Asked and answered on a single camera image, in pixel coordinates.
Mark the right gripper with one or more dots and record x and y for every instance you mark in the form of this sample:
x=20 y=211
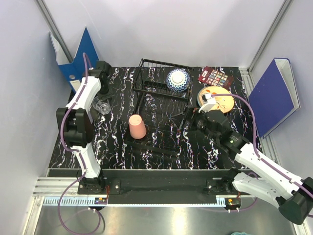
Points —
x=191 y=114

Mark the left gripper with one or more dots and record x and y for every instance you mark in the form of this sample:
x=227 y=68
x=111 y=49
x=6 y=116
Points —
x=106 y=96

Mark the beige bird plate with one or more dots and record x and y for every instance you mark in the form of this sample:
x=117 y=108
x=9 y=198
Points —
x=224 y=103

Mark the clear glass cup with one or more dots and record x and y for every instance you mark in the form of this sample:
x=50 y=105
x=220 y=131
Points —
x=101 y=106

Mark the white watermelon plate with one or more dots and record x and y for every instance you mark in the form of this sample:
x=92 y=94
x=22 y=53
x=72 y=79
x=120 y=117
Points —
x=199 y=99

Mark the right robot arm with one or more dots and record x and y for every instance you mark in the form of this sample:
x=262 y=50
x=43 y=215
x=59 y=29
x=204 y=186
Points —
x=289 y=193

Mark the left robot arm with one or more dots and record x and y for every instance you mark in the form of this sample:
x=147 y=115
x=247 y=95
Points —
x=74 y=121

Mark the blue binder left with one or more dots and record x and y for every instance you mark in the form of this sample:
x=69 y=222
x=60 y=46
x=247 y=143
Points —
x=73 y=71

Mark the red card booklet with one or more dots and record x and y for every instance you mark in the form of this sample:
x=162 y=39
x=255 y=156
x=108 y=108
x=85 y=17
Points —
x=214 y=77

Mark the blue patterned bowl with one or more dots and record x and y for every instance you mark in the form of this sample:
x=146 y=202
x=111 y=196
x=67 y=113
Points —
x=178 y=80

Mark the purple binder right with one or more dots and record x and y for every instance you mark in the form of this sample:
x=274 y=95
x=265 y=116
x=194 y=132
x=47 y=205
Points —
x=275 y=96

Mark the pink cup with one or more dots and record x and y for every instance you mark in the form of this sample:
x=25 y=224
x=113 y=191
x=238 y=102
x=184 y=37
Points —
x=137 y=127

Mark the teal cloth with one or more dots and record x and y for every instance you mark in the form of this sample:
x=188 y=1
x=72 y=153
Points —
x=239 y=233

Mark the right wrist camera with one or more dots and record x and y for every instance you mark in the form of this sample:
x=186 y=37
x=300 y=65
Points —
x=208 y=102

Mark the black wire dish rack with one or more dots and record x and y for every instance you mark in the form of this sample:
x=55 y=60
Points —
x=161 y=108

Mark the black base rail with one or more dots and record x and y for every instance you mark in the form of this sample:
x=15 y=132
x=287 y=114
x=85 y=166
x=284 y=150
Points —
x=161 y=188

